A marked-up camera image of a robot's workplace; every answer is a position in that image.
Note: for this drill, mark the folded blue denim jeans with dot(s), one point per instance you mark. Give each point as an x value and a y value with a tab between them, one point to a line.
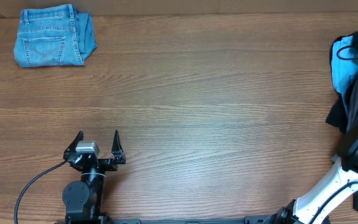
54	36

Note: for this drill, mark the light blue garment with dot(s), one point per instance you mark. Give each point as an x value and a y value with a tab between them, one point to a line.
343	69

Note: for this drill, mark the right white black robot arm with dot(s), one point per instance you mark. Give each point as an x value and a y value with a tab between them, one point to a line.
342	180

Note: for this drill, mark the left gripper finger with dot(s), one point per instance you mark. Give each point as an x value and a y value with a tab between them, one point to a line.
74	143
117	150

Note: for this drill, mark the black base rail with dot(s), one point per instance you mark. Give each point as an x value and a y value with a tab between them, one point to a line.
246	220

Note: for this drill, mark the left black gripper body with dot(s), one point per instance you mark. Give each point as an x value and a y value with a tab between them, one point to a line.
105	165

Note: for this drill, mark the black garment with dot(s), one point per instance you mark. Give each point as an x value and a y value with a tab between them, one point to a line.
337	117

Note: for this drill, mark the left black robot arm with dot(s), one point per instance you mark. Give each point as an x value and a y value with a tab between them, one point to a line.
83	199

